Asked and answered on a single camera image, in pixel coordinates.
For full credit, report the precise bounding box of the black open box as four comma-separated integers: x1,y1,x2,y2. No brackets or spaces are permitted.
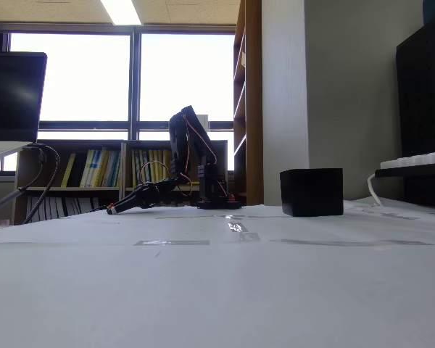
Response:
279,167,345,218

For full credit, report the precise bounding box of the blue white book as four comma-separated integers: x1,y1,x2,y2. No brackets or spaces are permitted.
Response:
89,148,104,189

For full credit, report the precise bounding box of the low wooden bookshelf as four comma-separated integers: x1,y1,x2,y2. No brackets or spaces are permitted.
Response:
120,138,229,208
12,138,127,226

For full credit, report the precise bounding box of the white yellow book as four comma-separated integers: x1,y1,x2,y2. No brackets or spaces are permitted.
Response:
80,149,96,189

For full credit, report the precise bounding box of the slanted yellow book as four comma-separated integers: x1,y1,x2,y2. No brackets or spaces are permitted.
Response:
60,152,77,189

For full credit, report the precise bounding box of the white taped paper covering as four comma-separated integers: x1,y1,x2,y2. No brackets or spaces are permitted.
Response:
0,197,435,348

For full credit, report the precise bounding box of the tall wooden bookcase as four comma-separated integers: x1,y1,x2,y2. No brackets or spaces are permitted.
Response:
233,0,265,207

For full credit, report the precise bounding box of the laptop with dark screen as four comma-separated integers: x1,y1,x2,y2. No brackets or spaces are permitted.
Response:
0,51,49,165

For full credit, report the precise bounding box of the ceiling light panel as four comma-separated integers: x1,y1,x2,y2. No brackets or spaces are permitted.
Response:
100,0,144,27

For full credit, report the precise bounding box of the white power strip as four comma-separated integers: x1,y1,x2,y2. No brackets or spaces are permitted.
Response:
379,149,435,171

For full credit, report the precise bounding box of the black pegboard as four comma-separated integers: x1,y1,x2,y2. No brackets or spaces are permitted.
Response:
395,12,435,210

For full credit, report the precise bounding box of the grey braided cable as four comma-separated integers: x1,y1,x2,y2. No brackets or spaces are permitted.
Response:
20,144,62,225

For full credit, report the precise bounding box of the dark window frame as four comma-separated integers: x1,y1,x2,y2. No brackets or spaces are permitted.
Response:
0,23,237,173

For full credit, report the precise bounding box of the black laptop cable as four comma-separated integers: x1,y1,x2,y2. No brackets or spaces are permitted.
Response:
0,146,46,218

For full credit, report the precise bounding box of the white power strip cable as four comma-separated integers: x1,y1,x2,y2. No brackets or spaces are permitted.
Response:
367,173,386,208

